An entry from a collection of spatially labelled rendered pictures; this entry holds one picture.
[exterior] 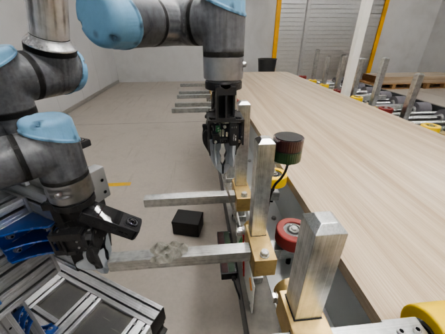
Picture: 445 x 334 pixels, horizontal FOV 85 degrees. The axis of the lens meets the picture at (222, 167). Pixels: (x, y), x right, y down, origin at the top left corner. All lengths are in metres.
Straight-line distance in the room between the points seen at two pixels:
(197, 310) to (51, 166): 1.20
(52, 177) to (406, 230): 0.72
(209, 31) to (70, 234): 0.44
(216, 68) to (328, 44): 8.56
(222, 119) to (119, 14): 0.22
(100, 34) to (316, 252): 0.37
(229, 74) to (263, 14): 7.86
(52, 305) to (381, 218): 1.37
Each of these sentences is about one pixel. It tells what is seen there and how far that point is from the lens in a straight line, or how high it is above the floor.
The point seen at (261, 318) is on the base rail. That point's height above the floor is 0.70.
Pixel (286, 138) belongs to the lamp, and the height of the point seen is 1.12.
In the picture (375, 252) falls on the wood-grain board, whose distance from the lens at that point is 0.61.
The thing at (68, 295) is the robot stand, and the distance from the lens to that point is 1.49.
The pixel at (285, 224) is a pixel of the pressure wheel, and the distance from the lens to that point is 0.60.
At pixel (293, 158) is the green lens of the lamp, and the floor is 1.08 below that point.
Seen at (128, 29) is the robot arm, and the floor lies 1.30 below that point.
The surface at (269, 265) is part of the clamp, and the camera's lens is 0.57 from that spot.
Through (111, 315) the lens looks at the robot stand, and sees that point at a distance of 1.34.
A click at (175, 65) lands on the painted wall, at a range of 8.14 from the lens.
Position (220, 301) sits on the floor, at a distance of 1.53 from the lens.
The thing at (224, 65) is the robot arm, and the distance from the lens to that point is 0.45.
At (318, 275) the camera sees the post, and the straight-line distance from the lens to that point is 0.32.
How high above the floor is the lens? 1.29
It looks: 29 degrees down
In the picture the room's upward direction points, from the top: straight up
